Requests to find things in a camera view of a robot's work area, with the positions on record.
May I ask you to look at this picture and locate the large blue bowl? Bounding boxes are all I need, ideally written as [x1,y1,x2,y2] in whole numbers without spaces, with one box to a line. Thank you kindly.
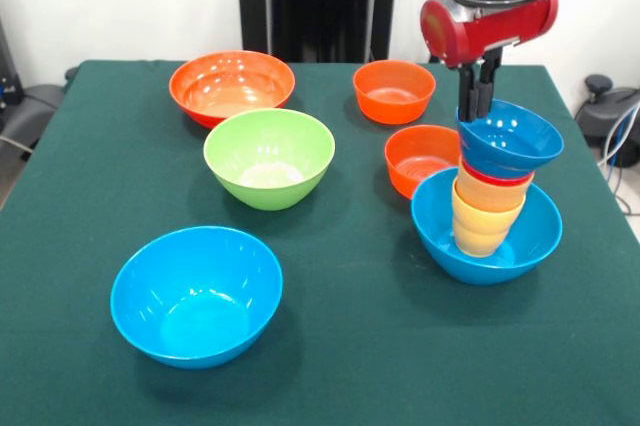
[109,225,285,371]
[410,166,564,287]

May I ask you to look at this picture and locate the orange bowl with ringed bottom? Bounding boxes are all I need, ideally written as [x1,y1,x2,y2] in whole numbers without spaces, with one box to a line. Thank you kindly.
[384,124,464,201]

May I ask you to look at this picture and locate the large orange bowl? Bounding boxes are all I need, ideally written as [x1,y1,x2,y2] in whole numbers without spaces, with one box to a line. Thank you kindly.
[168,49,297,130]

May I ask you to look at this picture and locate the small plain orange bowl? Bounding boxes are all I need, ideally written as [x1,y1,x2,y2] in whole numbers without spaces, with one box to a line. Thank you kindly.
[352,59,437,126]

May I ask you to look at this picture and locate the red cup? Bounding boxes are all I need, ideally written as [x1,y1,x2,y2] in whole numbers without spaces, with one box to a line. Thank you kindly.
[459,156,536,188]

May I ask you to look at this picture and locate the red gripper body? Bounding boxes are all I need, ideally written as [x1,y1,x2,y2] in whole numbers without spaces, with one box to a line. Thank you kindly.
[419,0,560,70]

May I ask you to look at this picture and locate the dark green tablecloth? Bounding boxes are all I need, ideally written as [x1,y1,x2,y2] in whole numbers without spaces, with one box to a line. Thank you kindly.
[0,59,640,426]

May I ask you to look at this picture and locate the stack of yellow cups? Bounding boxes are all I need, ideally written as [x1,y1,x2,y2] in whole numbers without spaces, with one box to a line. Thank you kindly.
[451,180,527,258]

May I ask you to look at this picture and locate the green bowl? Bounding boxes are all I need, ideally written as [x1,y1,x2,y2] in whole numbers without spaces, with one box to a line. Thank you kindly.
[202,107,337,212]

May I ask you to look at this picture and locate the white and blue cables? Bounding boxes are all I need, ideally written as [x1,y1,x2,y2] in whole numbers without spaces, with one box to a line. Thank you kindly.
[597,100,640,217]

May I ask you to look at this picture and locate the small dark blue bowl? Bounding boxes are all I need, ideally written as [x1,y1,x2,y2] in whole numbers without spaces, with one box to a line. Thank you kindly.
[455,98,566,180]

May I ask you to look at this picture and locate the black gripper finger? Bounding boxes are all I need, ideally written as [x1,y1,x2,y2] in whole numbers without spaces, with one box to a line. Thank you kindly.
[457,62,482,124]
[476,48,503,121]

